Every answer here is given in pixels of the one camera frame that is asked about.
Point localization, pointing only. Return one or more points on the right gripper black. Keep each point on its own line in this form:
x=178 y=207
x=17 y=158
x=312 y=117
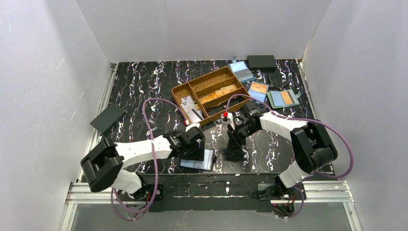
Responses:
x=233 y=135

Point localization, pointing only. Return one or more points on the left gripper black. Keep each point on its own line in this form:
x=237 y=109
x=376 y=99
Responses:
x=201 y=153

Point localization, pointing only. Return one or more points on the black leather card holder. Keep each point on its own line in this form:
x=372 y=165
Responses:
x=206 y=164

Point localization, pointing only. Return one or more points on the green card wallet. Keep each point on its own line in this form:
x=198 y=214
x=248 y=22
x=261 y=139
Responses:
x=282 y=99

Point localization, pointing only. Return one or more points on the dark grey card case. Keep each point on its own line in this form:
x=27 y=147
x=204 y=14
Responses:
x=107 y=118

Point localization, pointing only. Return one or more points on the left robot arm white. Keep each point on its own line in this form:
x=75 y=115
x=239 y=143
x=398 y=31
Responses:
x=105 y=165

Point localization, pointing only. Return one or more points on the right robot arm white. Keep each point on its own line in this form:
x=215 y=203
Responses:
x=312 y=145

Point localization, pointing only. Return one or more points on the black cards in tray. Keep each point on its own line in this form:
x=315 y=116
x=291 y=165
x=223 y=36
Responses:
x=221 y=107

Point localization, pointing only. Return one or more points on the white cards in tray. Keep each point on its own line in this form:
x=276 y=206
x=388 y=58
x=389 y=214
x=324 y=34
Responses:
x=191 y=109

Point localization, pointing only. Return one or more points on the tan cards in tray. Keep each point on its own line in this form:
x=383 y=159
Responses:
x=218 y=93

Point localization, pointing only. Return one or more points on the blue card holder orange card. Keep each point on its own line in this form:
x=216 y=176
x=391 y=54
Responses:
x=258 y=91

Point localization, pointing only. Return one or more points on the light blue card holder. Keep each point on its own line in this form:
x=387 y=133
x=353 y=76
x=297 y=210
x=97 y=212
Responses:
x=241 y=71

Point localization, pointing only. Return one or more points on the brown woven organizer tray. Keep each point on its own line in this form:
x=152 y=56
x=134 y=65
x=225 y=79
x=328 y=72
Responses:
x=206 y=84

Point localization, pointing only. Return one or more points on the black box at back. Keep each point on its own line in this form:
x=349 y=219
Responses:
x=261 y=62

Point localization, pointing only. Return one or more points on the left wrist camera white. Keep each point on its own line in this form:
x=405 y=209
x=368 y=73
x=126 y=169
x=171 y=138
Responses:
x=189 y=125

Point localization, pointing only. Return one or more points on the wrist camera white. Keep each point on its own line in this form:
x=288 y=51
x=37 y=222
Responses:
x=189 y=125
x=227 y=118

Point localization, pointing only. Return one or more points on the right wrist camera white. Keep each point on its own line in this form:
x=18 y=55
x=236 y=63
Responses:
x=227 y=118

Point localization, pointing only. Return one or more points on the aluminium frame rail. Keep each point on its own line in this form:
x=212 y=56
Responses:
x=79 y=192

